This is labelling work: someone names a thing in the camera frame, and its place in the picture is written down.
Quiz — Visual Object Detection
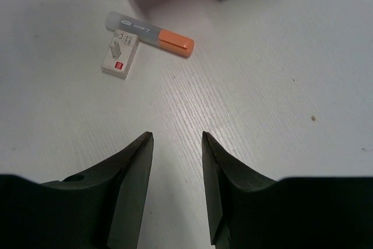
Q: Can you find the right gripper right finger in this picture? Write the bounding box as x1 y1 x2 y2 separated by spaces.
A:
202 132 372 248

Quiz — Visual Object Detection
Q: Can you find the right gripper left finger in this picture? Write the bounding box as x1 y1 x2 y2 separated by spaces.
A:
1 132 153 248

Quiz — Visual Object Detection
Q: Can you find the orange capped highlighter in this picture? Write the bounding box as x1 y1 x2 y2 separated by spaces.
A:
105 12 195 57

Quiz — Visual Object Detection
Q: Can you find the small staples box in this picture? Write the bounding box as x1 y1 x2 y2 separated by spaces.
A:
101 29 139 79

